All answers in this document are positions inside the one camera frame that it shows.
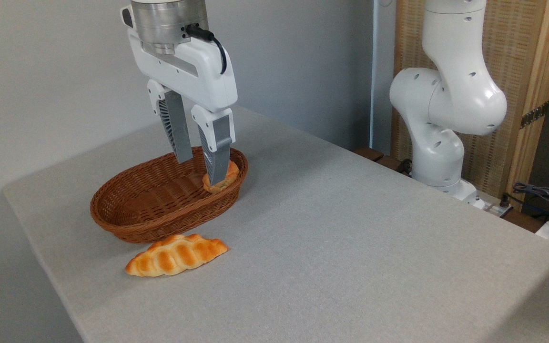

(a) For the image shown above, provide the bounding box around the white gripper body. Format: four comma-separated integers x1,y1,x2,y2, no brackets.
128,29,238,114

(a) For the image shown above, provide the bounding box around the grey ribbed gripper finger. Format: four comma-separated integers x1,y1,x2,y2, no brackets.
191,104,236,187
147,79,194,164

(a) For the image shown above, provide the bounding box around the small golden bread roll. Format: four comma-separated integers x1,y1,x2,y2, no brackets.
202,161,240,195

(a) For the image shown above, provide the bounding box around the long golden braided bread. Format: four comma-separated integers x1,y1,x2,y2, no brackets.
125,233,229,278

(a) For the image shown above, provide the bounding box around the brown wicker basket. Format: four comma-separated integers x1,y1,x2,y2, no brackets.
90,146,249,244

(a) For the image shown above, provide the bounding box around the wooden woven folding screen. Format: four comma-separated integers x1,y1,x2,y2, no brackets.
391,0,549,211

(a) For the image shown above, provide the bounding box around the metal screen hinge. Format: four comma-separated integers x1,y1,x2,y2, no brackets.
519,102,549,130

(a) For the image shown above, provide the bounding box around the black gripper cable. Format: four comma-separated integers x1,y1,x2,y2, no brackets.
186,24,228,75

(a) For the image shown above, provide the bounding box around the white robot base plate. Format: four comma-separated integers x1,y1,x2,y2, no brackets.
470,190,514,219

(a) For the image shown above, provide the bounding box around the bundle of dark cables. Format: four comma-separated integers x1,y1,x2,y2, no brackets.
499,181,549,225

